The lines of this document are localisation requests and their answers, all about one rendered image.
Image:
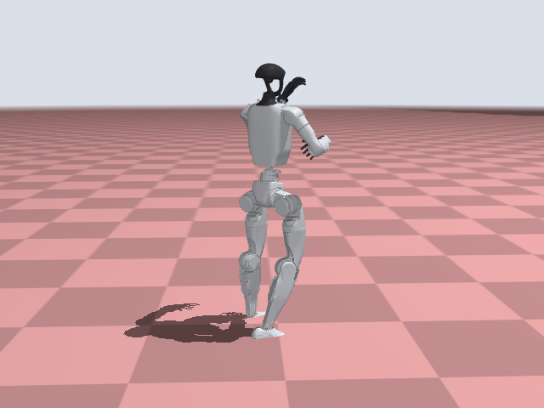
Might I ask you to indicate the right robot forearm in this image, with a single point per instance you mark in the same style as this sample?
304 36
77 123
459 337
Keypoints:
325 143

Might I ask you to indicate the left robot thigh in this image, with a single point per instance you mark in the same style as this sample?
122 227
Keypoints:
256 230

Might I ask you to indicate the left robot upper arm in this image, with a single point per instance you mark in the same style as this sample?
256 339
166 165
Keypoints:
243 115

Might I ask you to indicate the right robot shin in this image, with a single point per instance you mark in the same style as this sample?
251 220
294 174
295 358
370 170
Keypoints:
279 292

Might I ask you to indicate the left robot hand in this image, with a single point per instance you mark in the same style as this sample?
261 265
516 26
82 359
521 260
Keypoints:
290 88

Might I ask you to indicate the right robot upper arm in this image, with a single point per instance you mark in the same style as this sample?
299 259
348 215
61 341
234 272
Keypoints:
294 116

